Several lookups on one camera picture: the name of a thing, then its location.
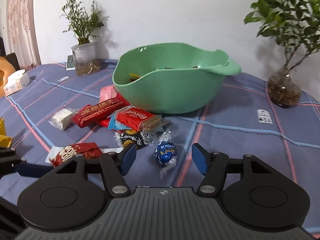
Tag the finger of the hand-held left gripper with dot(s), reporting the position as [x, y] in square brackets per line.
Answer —
[33, 170]

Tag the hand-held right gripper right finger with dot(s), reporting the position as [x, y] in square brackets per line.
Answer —
[200, 158]

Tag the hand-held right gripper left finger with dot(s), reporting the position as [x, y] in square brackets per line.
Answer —
[128, 158]

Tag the blue foil chocolate ball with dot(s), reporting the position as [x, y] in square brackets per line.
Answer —
[165, 152]

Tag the red packet with white end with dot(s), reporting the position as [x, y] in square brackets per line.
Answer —
[72, 152]

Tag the bright red cartoon packet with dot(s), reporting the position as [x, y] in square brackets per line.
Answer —
[103, 123]

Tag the green plastic bowl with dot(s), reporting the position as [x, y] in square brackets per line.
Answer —
[162, 95]

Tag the dark chocolate ball clear wrapper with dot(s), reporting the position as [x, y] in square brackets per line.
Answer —
[131, 138]

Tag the yellow snack packet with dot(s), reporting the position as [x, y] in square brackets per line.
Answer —
[5, 140]

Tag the red biscuit packet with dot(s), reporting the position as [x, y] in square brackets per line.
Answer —
[135, 117]

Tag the blue plaid tablecloth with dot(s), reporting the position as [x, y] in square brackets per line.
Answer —
[237, 140]

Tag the dark red long packet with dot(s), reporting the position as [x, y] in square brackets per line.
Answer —
[97, 111]

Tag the white nougat packet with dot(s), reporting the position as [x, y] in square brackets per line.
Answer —
[62, 118]

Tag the pink printed packet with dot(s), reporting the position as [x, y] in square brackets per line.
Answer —
[107, 93]

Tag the white tissue box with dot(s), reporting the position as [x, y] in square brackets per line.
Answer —
[15, 83]

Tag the yellow and red packet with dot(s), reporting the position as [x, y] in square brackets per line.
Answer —
[133, 75]

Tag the orange round object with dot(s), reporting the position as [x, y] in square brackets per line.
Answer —
[5, 72]

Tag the black chair backrest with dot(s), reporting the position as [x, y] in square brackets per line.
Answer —
[13, 59]

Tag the leafy plant in glass vase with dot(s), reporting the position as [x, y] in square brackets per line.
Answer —
[283, 91]

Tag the plant in clear plastic cup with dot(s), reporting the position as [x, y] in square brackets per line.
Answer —
[85, 60]

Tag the white digital clock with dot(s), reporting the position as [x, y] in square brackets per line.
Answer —
[70, 62]

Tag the pink patterned curtain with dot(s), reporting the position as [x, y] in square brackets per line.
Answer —
[22, 25]

